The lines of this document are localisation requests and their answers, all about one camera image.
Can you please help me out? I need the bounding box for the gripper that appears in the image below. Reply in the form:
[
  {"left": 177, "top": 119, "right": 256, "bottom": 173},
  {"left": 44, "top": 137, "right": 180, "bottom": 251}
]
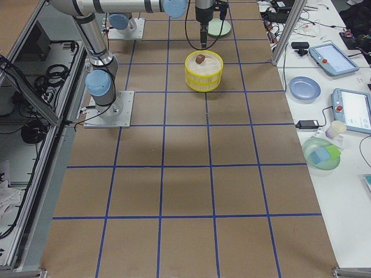
[{"left": 200, "top": 23, "right": 208, "bottom": 48}]

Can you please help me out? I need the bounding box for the brown steamed bun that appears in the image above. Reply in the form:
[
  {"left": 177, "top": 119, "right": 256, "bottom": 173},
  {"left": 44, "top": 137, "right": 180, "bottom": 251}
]
[{"left": 195, "top": 54, "right": 205, "bottom": 64}]

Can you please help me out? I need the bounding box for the yellow bamboo steamer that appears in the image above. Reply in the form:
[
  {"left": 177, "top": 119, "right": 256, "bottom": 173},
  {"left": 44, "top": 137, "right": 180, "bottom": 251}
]
[
  {"left": 184, "top": 50, "right": 224, "bottom": 81},
  {"left": 185, "top": 76, "right": 221, "bottom": 92}
]

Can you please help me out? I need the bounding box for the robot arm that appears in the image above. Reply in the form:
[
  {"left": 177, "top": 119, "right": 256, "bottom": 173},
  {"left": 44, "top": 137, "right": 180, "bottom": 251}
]
[
  {"left": 50, "top": 0, "right": 188, "bottom": 53},
  {"left": 74, "top": 13, "right": 122, "bottom": 118}
]

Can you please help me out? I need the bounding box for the light green plate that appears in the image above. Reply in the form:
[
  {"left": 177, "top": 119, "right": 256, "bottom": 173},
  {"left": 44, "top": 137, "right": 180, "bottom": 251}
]
[{"left": 208, "top": 19, "right": 231, "bottom": 38}]

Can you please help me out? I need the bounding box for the black webcam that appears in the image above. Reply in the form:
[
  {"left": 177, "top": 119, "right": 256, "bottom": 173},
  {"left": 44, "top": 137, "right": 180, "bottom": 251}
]
[{"left": 291, "top": 42, "right": 310, "bottom": 57}]

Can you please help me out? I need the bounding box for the blue plate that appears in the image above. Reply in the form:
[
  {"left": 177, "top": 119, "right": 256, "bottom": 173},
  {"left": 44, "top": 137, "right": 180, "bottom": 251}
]
[{"left": 289, "top": 76, "right": 321, "bottom": 102}]

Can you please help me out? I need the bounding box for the far teach pendant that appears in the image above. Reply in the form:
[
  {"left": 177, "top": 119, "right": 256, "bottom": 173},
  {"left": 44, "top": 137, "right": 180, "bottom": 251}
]
[{"left": 308, "top": 43, "right": 359, "bottom": 76}]

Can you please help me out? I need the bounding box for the teach pendant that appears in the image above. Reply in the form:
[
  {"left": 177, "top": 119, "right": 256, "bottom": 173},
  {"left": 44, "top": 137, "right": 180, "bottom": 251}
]
[
  {"left": 331, "top": 88, "right": 370, "bottom": 134},
  {"left": 308, "top": 43, "right": 359, "bottom": 76}
]

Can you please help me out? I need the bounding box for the black power adapter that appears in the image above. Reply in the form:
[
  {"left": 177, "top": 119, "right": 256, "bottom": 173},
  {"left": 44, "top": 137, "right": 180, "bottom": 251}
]
[{"left": 295, "top": 120, "right": 320, "bottom": 130}]

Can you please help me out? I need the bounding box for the clear green bowl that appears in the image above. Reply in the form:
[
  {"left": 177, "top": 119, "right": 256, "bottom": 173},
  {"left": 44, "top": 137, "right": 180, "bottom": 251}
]
[{"left": 302, "top": 137, "right": 341, "bottom": 170}]

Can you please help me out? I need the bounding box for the paper cup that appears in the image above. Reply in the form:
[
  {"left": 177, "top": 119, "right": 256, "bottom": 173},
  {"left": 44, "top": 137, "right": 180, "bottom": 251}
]
[{"left": 325, "top": 120, "right": 347, "bottom": 139}]

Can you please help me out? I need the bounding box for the near teach pendant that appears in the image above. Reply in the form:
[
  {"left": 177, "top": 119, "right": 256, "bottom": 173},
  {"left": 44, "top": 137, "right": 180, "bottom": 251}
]
[{"left": 331, "top": 88, "right": 370, "bottom": 134}]

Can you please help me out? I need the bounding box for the blue sponge block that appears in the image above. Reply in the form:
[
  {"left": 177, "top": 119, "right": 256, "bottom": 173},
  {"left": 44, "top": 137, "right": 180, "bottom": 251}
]
[{"left": 309, "top": 148, "right": 330, "bottom": 164}]

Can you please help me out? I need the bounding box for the green sponge block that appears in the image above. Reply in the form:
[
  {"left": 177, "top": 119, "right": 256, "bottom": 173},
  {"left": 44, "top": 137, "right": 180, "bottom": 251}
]
[{"left": 325, "top": 144, "right": 341, "bottom": 159}]

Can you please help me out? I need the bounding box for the white crumpled cloth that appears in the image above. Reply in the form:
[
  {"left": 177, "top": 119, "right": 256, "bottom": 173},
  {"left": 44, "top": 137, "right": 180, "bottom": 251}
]
[{"left": 0, "top": 160, "right": 21, "bottom": 221}]

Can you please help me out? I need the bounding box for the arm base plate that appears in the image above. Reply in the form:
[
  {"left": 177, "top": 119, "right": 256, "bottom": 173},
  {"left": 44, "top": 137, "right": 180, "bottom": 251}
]
[
  {"left": 83, "top": 91, "right": 134, "bottom": 128},
  {"left": 108, "top": 18, "right": 146, "bottom": 41}
]

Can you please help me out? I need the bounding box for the aluminium frame post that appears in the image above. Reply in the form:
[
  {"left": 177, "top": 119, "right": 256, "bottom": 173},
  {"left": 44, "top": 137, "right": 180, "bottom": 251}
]
[{"left": 271, "top": 0, "right": 307, "bottom": 65}]

